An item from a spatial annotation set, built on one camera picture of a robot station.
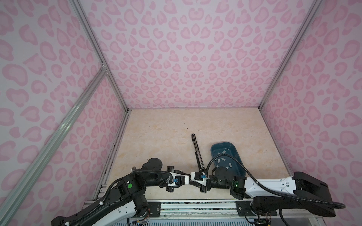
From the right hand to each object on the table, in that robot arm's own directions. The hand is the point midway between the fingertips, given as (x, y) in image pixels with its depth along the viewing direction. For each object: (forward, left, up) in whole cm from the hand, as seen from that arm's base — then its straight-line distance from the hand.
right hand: (187, 177), depth 68 cm
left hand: (0, -1, +6) cm, 6 cm away
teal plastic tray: (+26, -20, -17) cm, 37 cm away
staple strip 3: (+11, -24, -15) cm, 31 cm away
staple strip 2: (+16, -19, -16) cm, 30 cm away
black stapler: (+18, -7, -15) cm, 25 cm away
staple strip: (+22, -24, -16) cm, 36 cm away
